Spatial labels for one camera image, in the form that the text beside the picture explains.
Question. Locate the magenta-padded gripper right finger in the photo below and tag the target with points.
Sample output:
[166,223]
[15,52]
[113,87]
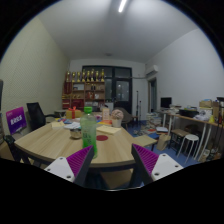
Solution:
[146,160]

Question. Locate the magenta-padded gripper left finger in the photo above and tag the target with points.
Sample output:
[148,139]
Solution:
[80,160]

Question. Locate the low wooden side table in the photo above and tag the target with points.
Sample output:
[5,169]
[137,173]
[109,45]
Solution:
[145,140]

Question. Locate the brown paper bag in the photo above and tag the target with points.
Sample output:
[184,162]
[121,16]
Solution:
[163,141]

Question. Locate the small metal cup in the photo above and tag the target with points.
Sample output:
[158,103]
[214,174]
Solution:
[75,134]

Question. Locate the green tea drink bottle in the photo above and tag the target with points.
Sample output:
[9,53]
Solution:
[88,133]

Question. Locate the flat round red coaster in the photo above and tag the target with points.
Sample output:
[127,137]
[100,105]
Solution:
[102,137]

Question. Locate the white printed booklet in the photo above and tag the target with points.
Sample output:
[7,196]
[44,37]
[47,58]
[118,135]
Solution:
[72,125]

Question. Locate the small yellow notepad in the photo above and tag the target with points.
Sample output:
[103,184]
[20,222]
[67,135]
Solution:
[57,124]

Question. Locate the wooden square stool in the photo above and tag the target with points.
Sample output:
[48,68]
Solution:
[179,132]

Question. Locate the yellow gift box red ribbon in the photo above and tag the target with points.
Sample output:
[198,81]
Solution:
[73,114]

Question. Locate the grey armchair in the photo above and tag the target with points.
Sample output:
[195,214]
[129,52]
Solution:
[126,115]

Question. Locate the white round stool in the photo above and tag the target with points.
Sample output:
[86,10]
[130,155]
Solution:
[190,137]

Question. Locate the potted pink flower bouquet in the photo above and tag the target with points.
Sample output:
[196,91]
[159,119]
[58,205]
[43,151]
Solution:
[117,117]

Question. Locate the black microphone stand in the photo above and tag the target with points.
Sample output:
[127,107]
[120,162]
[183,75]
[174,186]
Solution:
[137,103]

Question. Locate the long wooden desk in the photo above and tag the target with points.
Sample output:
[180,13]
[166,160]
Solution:
[191,119]

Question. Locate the black computer monitor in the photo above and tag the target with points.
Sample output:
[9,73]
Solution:
[166,102]

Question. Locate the black office chair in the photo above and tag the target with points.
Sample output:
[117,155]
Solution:
[36,115]

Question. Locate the wooden shelf unit with trophies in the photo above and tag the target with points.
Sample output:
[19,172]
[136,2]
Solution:
[83,93]

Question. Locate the purple sign board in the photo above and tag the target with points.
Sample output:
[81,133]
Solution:
[16,120]

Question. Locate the dark glass double door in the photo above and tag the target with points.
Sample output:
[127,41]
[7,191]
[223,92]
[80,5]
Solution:
[122,88]

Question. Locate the ceiling tube light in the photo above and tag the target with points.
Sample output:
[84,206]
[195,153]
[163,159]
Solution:
[122,6]

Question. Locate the white wall air conditioner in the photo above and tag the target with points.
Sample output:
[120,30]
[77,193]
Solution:
[152,70]

